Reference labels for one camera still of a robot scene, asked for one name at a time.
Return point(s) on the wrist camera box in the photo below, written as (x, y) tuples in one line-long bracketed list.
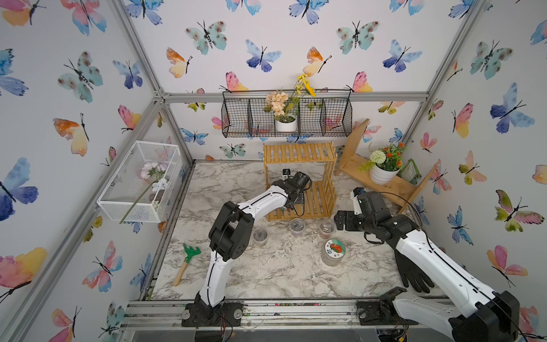
[(286, 172), (357, 202)]

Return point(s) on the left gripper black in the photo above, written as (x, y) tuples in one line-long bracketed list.
[(299, 196)]

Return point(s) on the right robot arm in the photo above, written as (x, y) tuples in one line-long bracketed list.
[(476, 313)]

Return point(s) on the white pot orange flowers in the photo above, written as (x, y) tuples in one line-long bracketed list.
[(384, 164)]

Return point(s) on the clear tub dark seeds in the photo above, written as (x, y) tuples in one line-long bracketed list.
[(261, 236)]

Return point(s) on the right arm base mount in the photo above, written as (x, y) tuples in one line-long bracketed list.
[(381, 311)]

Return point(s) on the black wire wall basket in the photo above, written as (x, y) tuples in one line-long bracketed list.
[(252, 114)]

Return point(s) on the white mesh wall box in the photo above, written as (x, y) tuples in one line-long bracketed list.
[(125, 185)]

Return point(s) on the tilted wooden corner shelf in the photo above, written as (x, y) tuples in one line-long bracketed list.
[(388, 183)]

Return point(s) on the two-tier bamboo slat shelf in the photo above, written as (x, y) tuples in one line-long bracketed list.
[(308, 199)]

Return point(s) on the green seed packet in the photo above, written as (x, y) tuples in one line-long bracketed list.
[(410, 172)]

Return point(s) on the tomato seed jar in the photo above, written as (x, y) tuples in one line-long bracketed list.
[(333, 252)]

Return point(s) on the green handled garden tool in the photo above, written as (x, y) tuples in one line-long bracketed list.
[(190, 253)]

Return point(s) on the pink artificial flower stem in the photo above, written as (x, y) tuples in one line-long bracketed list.
[(154, 173)]

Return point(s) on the clear tub purple seeds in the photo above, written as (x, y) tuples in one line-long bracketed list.
[(297, 227)]

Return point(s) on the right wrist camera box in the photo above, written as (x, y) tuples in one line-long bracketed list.
[(357, 202)]

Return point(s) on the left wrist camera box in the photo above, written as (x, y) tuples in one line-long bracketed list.
[(286, 172)]

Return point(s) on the clear tub red seeds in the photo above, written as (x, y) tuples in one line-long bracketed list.
[(327, 228)]

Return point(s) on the white pot beige flowers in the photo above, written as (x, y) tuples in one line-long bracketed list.
[(285, 106)]

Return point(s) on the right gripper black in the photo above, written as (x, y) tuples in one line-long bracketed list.
[(348, 225)]

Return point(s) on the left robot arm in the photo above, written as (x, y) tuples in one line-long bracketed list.
[(232, 230)]

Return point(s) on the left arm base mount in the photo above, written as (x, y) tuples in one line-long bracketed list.
[(201, 314)]

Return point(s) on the black rubber glove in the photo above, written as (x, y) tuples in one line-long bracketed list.
[(412, 275)]

